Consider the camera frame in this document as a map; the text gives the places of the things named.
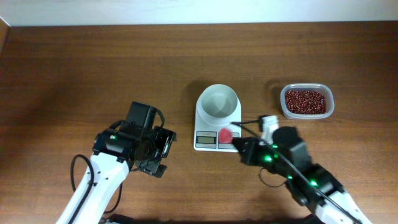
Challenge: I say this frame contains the red adzuki beans pile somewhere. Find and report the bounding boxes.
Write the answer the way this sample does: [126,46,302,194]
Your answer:
[284,90,326,114]

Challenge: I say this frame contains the clear plastic bean container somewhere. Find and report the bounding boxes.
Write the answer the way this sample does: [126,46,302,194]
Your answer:
[280,83,335,119]

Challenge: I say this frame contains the left black cable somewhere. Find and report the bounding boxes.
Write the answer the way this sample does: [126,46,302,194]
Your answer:
[70,154,124,224]

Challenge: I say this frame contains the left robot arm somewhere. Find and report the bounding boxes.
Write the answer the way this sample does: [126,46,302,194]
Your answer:
[58,102,177,223]

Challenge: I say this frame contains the black cable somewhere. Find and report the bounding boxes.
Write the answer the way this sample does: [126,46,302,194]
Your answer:
[70,154,124,224]
[229,118,363,224]

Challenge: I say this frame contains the white round bowl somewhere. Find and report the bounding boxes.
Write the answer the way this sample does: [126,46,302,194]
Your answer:
[197,84,239,119]

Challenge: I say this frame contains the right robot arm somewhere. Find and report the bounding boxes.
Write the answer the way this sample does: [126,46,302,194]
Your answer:
[232,126,371,223]

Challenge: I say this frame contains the white digital kitchen scale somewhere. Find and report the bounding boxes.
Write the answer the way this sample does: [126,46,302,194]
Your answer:
[193,100,242,152]

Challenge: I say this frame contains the pink measuring scoop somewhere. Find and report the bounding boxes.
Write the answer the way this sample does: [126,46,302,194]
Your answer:
[218,128,233,144]

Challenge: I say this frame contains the right black cable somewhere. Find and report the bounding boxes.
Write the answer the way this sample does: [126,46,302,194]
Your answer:
[229,118,363,224]

